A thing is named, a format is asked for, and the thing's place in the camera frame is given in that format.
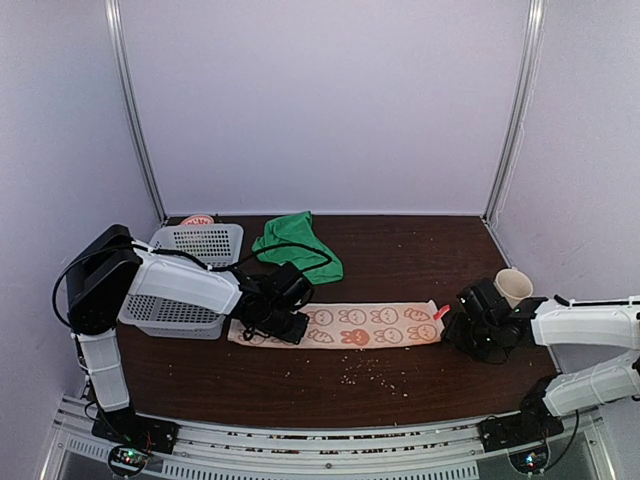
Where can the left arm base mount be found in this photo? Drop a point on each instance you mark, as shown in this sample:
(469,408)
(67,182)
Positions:
(136,439)

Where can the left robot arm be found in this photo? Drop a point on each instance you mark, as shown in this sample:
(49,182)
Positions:
(118,279)

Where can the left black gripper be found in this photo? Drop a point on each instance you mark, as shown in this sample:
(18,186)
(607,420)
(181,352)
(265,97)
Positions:
(295,332)

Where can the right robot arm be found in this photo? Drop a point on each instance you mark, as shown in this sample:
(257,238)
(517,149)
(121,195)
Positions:
(610,323)

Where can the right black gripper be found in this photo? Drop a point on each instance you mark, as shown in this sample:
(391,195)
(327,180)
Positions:
(452,333)

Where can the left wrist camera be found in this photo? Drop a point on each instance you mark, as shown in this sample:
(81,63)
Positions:
(290,288)

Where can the green microfiber towel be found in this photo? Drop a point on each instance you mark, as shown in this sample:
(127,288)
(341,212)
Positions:
(291,238)

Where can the white perforated plastic basket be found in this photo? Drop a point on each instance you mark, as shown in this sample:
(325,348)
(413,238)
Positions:
(176,293)

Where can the aluminium frame post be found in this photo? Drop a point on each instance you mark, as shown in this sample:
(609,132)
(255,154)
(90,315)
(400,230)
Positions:
(522,94)
(117,37)

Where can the orange bunny pattern towel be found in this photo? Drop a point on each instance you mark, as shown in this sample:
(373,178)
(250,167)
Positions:
(363,326)

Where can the left aluminium frame post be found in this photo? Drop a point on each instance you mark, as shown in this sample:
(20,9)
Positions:
(117,37)

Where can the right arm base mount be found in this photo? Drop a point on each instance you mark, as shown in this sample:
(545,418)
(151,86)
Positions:
(524,434)

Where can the white coral pattern mug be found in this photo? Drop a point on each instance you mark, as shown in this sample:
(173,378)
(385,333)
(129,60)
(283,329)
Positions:
(513,285)

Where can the right aluminium frame post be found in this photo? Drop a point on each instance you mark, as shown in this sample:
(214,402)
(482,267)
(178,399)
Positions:
(522,94)

